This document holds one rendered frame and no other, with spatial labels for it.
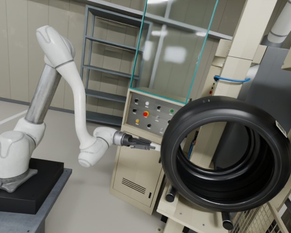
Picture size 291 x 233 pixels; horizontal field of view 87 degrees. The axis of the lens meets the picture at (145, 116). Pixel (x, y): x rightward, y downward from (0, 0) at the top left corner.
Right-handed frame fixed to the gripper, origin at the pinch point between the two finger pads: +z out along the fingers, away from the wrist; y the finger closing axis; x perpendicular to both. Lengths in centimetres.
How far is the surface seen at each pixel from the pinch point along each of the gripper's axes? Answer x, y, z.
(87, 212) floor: 99, 21, -68
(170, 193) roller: 17.7, -10.8, 13.1
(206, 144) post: 1.5, 24.5, 27.7
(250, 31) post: -66, 25, 38
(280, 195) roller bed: 20, 18, 71
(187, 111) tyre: -25.4, -8.8, 14.7
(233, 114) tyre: -27.4, -10.6, 32.8
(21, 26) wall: -113, 163, -354
